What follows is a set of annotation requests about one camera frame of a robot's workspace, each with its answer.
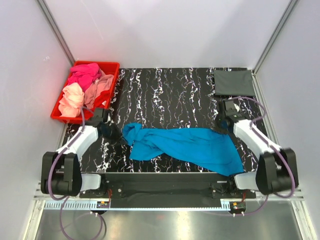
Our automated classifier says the red t shirt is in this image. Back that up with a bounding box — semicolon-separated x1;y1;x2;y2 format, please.
93;89;112;108

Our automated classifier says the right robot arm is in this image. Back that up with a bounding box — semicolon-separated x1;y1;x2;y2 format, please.
216;97;299;199

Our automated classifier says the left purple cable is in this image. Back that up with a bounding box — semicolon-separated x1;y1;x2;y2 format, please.
47;106;108;240

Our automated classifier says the folded dark grey t shirt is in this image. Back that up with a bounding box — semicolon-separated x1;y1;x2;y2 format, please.
213;70;255;97

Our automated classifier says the dusty pink t shirt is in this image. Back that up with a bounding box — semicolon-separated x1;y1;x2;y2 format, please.
84;74;114;109

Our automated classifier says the peach t shirt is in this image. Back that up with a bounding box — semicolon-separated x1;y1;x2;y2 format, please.
58;83;85;118

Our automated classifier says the blue t shirt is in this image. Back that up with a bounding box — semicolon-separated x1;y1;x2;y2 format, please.
122;123;244;177

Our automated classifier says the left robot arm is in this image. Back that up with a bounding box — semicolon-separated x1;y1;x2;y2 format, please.
40;108;126;201

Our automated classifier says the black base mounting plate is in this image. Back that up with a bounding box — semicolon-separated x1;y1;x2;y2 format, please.
80;172;256;210

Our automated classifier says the hot pink t shirt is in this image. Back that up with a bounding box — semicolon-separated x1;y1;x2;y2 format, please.
67;63;102;92

